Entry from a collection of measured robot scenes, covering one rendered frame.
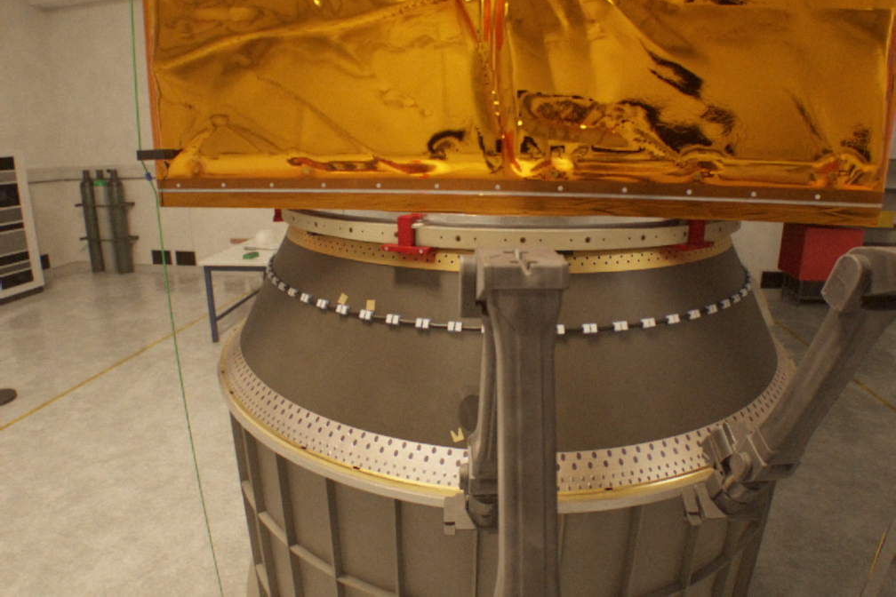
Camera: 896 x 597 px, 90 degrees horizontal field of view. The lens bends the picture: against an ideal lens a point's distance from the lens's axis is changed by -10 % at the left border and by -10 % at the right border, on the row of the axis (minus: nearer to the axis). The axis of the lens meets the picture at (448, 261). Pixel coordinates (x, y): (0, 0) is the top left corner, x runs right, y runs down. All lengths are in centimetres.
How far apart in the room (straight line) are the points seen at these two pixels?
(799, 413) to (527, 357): 50
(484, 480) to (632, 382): 60
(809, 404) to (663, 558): 80
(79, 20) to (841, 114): 958
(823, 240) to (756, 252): 604
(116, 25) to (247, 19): 789
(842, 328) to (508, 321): 47
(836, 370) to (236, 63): 140
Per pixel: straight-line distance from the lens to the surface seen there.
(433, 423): 121
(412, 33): 129
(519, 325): 43
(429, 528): 131
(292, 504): 159
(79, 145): 979
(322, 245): 150
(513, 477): 44
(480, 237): 120
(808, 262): 149
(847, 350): 77
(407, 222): 122
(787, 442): 88
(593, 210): 127
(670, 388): 135
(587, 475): 122
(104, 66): 941
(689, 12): 130
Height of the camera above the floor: 191
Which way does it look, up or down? 13 degrees down
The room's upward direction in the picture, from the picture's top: straight up
